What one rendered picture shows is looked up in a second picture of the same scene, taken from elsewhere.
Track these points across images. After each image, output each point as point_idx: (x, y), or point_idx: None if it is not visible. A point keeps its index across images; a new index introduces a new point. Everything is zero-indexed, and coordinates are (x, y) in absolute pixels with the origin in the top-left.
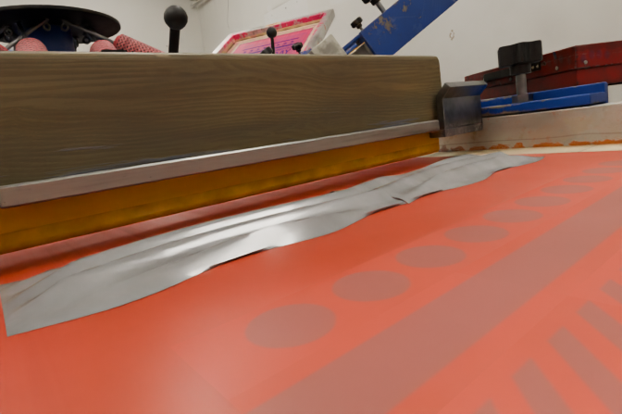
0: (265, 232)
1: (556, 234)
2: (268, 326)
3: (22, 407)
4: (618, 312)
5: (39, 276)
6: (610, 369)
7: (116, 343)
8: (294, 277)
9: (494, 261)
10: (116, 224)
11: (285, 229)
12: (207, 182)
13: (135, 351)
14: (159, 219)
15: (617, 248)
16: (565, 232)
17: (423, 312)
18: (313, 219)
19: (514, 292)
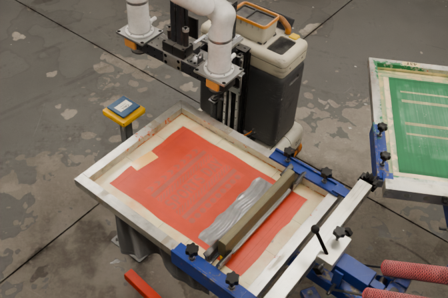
0: (246, 191)
1: (216, 189)
2: (239, 177)
3: (249, 171)
4: (218, 177)
5: (269, 185)
6: (221, 173)
7: (249, 175)
8: (239, 183)
9: (223, 184)
10: None
11: (244, 192)
12: None
13: (247, 175)
14: (276, 210)
15: (213, 185)
16: (215, 189)
17: (229, 177)
18: (241, 195)
19: (223, 179)
